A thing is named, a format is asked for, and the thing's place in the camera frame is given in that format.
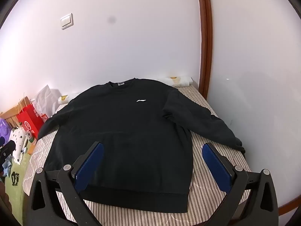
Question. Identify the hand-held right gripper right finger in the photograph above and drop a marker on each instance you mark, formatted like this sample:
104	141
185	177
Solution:
216	167

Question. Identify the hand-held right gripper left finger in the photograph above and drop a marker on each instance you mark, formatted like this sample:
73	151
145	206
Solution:
90	167

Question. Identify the black sweatshirt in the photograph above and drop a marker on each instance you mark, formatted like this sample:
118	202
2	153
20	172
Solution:
131	127

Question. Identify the person's left hand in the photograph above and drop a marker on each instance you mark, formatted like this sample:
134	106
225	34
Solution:
4	200

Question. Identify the light blue cloth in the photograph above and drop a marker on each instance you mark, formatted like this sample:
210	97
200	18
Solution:
7	167

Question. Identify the purple bag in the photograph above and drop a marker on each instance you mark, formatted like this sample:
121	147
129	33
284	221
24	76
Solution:
4	130

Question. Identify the white green bottle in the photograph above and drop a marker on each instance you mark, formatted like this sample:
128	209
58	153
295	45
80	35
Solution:
31	138

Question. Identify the black glasses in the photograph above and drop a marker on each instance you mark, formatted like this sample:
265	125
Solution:
14	178

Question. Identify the wooden rack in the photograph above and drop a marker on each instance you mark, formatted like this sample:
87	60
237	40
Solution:
11	115

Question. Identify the red paper bag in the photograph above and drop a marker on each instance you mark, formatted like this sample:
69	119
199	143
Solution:
29	120

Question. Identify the striped quilted mattress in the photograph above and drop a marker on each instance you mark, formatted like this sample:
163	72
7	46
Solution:
202	207

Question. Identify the green floor mat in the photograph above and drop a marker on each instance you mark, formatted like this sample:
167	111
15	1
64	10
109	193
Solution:
16	202

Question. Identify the white plastic bag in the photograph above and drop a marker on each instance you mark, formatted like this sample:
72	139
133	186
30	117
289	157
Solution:
44	101

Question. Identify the white paper roll yellow print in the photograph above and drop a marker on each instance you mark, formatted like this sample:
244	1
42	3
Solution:
178	82

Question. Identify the brown wooden door frame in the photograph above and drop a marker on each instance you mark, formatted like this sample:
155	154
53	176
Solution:
204	40

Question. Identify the white wall switch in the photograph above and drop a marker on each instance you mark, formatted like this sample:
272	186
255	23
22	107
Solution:
67	21

